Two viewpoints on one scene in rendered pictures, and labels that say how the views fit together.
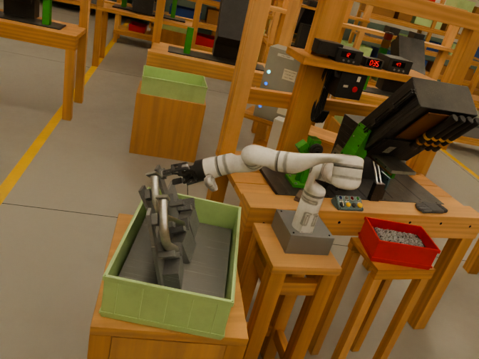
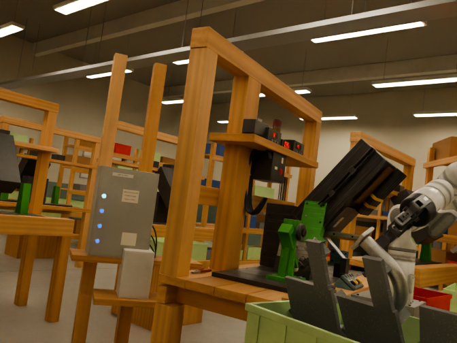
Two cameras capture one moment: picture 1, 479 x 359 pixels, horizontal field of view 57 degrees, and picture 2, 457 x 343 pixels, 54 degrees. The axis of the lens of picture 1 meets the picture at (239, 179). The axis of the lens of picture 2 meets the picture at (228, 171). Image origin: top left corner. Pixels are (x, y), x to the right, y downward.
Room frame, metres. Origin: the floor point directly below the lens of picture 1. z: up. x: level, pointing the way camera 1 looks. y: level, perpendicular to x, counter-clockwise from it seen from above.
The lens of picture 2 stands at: (0.81, 1.12, 1.19)
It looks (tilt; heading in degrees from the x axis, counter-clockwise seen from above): 4 degrees up; 323
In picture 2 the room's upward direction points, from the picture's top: 7 degrees clockwise
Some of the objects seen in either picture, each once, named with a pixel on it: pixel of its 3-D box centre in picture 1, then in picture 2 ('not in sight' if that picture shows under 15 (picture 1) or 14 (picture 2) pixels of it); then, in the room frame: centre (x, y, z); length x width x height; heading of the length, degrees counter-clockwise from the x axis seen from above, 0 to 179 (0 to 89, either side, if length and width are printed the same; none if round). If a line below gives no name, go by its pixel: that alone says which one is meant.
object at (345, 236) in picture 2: (383, 157); (329, 234); (2.37, -0.75, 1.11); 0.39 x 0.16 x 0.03; 23
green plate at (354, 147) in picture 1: (360, 143); (314, 221); (2.35, -0.60, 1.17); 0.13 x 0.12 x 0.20; 113
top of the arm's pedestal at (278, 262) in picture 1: (294, 248); not in sight; (1.69, -0.32, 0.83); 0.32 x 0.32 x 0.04; 19
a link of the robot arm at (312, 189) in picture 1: (318, 177); (403, 229); (1.69, -0.32, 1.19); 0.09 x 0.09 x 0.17; 89
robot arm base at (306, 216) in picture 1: (307, 210); (399, 275); (1.69, -0.32, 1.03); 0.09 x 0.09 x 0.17; 22
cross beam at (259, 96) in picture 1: (338, 107); (247, 202); (2.78, -0.50, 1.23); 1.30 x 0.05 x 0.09; 113
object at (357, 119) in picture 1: (363, 147); (289, 236); (2.61, -0.69, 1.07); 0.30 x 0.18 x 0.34; 113
